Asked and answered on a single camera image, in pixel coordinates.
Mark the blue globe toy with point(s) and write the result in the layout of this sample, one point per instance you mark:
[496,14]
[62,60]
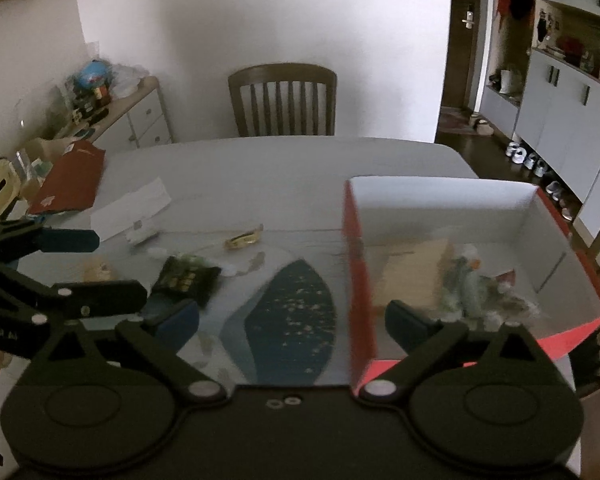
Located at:
[94,74]

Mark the pair of slippers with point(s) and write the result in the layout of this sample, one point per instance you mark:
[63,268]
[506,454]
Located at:
[481,125]

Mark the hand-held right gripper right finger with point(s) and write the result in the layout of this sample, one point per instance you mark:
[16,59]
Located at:
[405,320]

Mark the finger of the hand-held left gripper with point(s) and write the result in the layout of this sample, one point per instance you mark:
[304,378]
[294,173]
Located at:
[70,241]
[110,297]

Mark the white wall cabinet unit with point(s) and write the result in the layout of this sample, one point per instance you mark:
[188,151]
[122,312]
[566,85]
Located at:
[560,110]

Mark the red hanging ornament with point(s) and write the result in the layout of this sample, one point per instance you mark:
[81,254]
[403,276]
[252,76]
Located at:
[505,2]

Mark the bag of cotton swabs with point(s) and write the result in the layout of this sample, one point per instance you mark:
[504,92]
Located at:
[510,300]

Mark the black hanging hat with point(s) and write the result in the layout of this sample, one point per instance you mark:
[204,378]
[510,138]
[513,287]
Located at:
[522,0]

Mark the tan cardboard box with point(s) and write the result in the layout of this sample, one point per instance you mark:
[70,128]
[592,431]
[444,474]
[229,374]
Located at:
[410,275]

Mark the clear plastic bag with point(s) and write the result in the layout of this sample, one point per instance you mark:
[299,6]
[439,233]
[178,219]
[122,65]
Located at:
[129,80]

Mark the spotted tan plush toy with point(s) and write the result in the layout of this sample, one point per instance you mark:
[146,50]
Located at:
[99,269]

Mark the black packet with gold print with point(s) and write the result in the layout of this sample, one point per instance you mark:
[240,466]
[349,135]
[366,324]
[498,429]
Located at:
[187,280]

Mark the wood-top white sideboard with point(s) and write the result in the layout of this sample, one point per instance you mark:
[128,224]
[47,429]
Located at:
[140,115]

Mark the dark blue fan-shaped mat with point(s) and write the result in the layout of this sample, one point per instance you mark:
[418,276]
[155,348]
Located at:
[290,320]

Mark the small door rug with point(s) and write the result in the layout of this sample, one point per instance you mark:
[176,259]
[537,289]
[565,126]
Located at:
[455,121]

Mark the white paper sheet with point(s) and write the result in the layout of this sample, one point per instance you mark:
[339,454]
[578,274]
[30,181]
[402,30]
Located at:
[130,205]

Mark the red cardboard shoe box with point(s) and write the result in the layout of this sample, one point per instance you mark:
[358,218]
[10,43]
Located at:
[530,220]

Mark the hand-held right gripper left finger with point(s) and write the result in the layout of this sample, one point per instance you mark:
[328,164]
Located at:
[177,320]

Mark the wooden dining chair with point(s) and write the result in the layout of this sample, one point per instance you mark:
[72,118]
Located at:
[282,80]

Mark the row of shoes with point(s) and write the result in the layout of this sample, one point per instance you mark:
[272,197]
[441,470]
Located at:
[537,165]

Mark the dark wooden door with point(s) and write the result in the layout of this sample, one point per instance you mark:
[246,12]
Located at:
[462,60]

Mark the yellow snack packet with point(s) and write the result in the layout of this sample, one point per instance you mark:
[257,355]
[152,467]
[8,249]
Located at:
[244,239]

